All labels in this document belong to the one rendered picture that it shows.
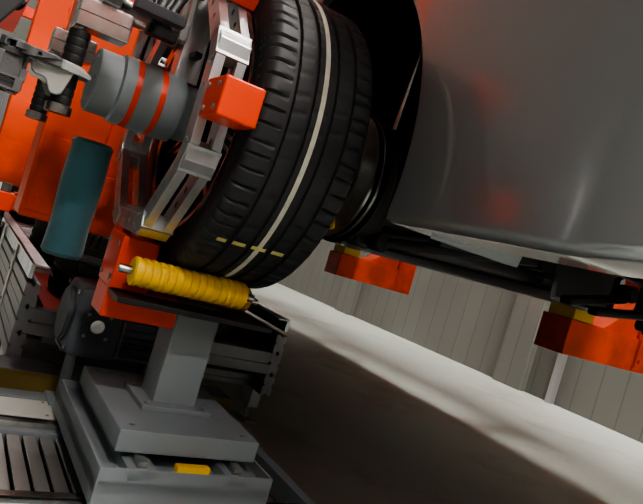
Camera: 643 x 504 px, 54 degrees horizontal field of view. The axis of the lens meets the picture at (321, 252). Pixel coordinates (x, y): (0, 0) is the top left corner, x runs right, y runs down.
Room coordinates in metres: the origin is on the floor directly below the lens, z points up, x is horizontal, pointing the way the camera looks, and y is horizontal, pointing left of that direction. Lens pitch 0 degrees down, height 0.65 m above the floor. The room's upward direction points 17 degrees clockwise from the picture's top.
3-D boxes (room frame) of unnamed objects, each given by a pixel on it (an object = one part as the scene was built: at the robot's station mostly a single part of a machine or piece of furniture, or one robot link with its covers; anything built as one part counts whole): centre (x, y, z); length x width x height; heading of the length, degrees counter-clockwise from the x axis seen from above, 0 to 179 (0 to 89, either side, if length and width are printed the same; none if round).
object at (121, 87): (1.32, 0.45, 0.85); 0.21 x 0.14 x 0.14; 121
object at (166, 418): (1.44, 0.24, 0.32); 0.40 x 0.30 x 0.28; 31
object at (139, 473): (1.44, 0.24, 0.13); 0.50 x 0.36 x 0.10; 31
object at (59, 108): (1.09, 0.50, 0.83); 0.04 x 0.04 x 0.16
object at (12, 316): (3.03, 1.03, 0.13); 2.47 x 0.85 x 0.27; 31
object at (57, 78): (1.06, 0.50, 0.80); 0.09 x 0.03 x 0.06; 113
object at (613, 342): (2.97, -1.32, 0.69); 0.52 x 0.17 x 0.35; 121
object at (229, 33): (1.35, 0.39, 0.85); 0.54 x 0.07 x 0.54; 31
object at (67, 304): (1.71, 0.40, 0.26); 0.42 x 0.18 x 0.35; 121
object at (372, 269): (4.63, -0.32, 0.69); 0.52 x 0.17 x 0.35; 121
